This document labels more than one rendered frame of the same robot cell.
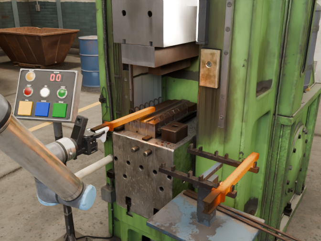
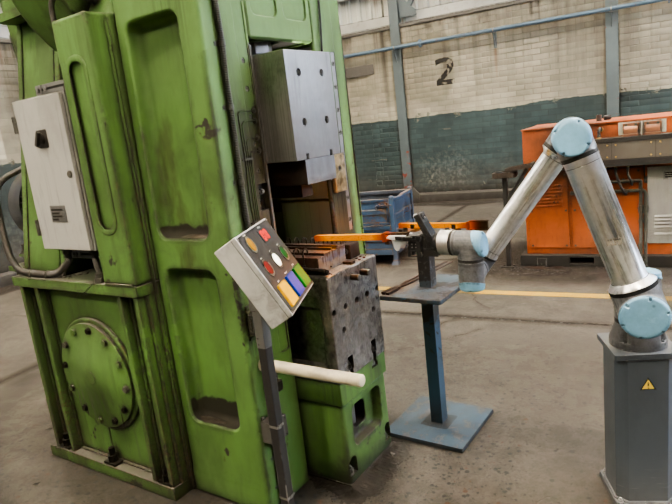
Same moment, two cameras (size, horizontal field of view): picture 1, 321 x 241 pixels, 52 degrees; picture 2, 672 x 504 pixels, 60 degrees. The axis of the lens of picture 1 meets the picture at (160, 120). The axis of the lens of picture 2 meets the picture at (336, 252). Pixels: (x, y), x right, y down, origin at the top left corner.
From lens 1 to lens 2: 288 cm
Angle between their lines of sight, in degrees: 86
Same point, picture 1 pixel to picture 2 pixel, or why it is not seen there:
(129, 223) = (354, 394)
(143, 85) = not seen: hidden behind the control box
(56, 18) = not seen: outside the picture
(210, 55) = (340, 158)
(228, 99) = (349, 198)
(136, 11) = (316, 118)
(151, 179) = (365, 306)
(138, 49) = (321, 162)
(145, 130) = (338, 257)
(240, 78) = (352, 175)
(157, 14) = (332, 118)
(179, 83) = not seen: hidden behind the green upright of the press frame
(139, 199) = (359, 345)
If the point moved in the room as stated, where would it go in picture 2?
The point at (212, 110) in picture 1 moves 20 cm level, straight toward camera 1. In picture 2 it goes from (344, 215) to (387, 211)
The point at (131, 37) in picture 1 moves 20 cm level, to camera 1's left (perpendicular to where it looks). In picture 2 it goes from (314, 148) to (314, 150)
